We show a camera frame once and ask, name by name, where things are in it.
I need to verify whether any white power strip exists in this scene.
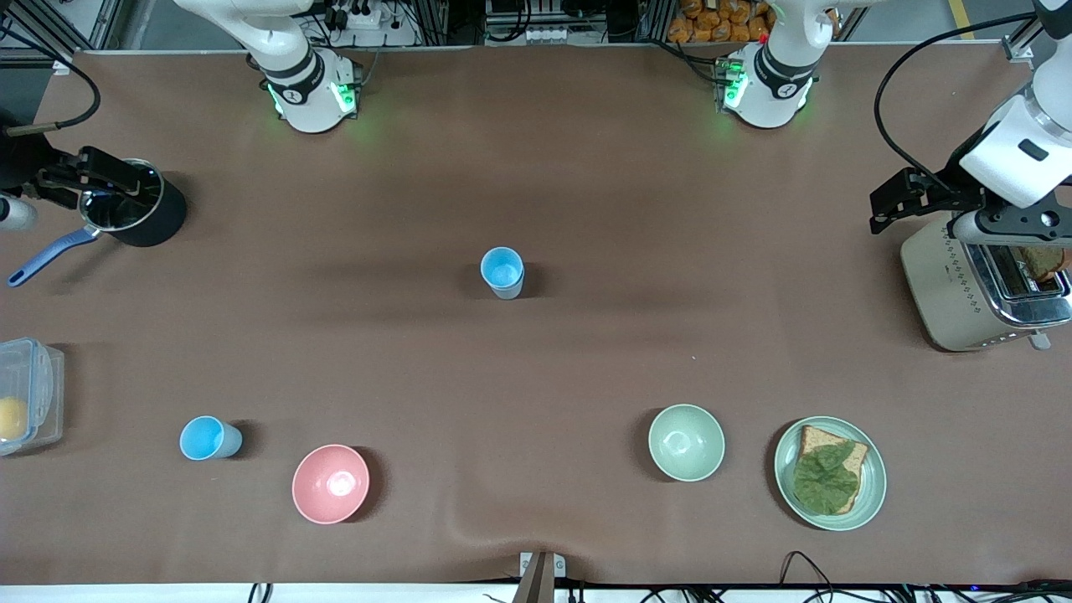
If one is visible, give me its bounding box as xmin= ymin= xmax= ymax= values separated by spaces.
xmin=321 ymin=0 xmax=421 ymax=49

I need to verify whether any green lettuce leaf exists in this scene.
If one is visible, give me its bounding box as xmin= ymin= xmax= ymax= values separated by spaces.
xmin=792 ymin=441 xmax=864 ymax=515

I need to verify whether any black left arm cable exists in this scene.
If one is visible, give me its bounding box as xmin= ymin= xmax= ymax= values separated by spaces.
xmin=874 ymin=12 xmax=1040 ymax=187

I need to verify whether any yellow round fruit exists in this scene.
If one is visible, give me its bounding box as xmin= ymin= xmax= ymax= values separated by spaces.
xmin=0 ymin=396 xmax=29 ymax=442

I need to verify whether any black looped floor cable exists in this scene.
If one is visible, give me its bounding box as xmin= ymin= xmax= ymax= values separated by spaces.
xmin=779 ymin=550 xmax=841 ymax=603

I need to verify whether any pink bowl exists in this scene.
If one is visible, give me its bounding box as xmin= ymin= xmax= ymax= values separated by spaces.
xmin=291 ymin=445 xmax=371 ymax=526

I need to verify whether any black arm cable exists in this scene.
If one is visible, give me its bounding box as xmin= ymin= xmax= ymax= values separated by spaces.
xmin=874 ymin=12 xmax=1040 ymax=187
xmin=0 ymin=23 xmax=102 ymax=137

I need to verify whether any pale green bowl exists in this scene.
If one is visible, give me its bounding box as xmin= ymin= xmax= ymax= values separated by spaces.
xmin=648 ymin=404 xmax=727 ymax=483

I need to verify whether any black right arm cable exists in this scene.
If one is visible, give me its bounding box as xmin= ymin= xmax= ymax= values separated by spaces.
xmin=0 ymin=23 xmax=102 ymax=137

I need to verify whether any toast slice in toaster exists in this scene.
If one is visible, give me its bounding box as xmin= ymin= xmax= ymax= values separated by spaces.
xmin=1016 ymin=245 xmax=1070 ymax=283

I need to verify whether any black saucepan with blue handle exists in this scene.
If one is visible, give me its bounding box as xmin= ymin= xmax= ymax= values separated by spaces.
xmin=8 ymin=159 xmax=188 ymax=289

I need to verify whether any pale green plate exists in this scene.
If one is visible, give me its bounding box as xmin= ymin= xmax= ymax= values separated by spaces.
xmin=773 ymin=415 xmax=888 ymax=532

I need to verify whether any clear plastic food container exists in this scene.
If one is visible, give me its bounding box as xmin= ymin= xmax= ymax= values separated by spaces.
xmin=0 ymin=338 xmax=66 ymax=456

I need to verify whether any brown bread slice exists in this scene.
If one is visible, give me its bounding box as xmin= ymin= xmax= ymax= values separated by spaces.
xmin=794 ymin=425 xmax=871 ymax=515

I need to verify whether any beige and steel toaster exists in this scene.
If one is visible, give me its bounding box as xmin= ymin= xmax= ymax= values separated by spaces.
xmin=899 ymin=211 xmax=1072 ymax=353

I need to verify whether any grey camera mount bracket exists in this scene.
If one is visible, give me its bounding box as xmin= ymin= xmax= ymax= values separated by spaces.
xmin=513 ymin=550 xmax=567 ymax=603

